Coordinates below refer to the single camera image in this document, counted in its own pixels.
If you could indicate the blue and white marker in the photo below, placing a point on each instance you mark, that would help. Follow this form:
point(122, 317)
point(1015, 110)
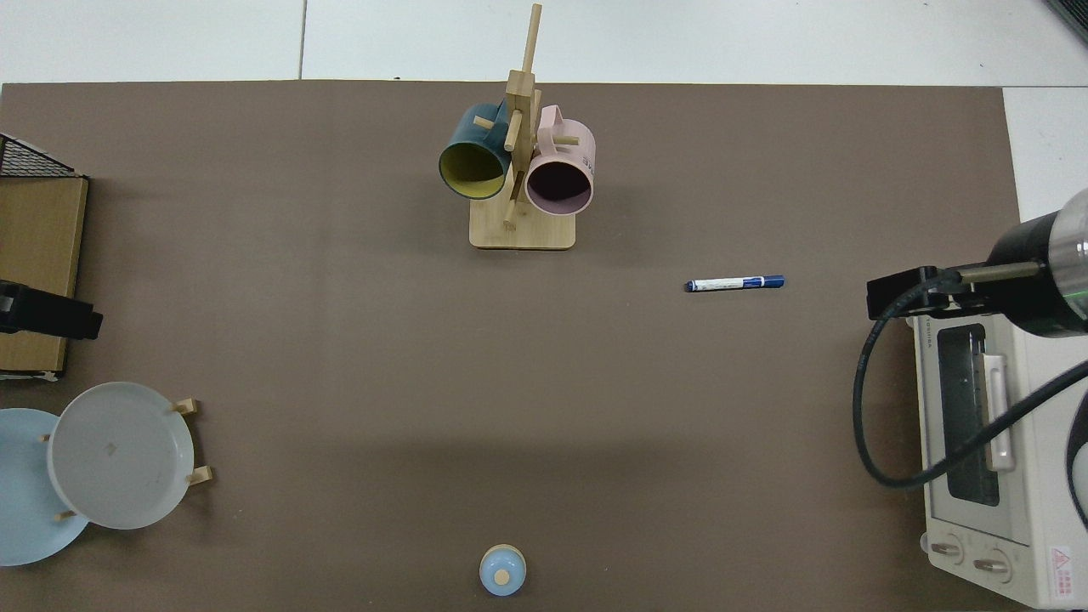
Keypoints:
point(731, 283)

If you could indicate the grey plate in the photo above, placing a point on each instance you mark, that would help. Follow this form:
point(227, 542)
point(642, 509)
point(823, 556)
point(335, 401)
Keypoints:
point(119, 455)

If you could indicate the pale toaster oven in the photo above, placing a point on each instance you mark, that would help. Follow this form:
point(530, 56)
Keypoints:
point(1037, 476)

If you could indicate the light blue plate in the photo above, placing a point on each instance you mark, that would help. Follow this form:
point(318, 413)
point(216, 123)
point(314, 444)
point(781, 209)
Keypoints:
point(21, 493)

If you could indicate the wooden plate rack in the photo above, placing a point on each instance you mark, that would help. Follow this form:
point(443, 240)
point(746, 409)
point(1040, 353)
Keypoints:
point(201, 475)

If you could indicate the black object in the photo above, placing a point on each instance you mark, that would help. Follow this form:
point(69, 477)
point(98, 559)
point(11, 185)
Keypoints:
point(1075, 13)

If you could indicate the brown table cloth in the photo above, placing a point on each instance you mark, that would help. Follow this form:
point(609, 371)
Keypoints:
point(340, 340)

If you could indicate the dark teal cup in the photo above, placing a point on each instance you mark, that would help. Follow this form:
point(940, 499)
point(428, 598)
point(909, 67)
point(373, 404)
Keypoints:
point(472, 140)

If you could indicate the pink cup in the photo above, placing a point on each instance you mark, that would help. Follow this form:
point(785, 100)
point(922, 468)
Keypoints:
point(561, 153)

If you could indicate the wooden cup stand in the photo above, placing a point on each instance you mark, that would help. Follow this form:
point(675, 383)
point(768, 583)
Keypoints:
point(523, 231)

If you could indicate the small blue round thing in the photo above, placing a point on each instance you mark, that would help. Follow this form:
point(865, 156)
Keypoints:
point(502, 571)

